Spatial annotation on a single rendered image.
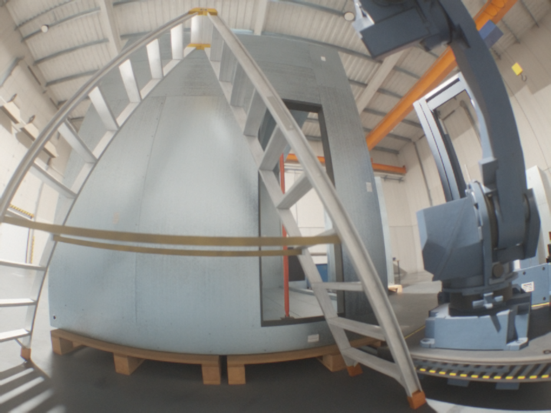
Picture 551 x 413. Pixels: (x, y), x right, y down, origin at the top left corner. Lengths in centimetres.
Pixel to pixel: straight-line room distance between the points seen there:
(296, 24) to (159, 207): 772
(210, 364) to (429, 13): 190
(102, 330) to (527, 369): 213
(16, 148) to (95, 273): 1023
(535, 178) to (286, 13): 831
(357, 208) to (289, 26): 745
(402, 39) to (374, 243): 138
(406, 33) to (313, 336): 166
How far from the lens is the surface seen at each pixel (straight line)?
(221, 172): 157
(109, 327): 169
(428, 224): 104
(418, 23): 93
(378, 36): 91
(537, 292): 176
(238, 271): 141
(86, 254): 175
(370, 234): 176
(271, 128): 401
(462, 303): 116
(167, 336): 153
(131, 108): 153
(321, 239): 77
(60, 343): 191
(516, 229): 104
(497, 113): 98
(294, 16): 832
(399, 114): 1030
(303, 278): 627
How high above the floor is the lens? 69
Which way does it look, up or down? 17 degrees up
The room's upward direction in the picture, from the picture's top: 2 degrees counter-clockwise
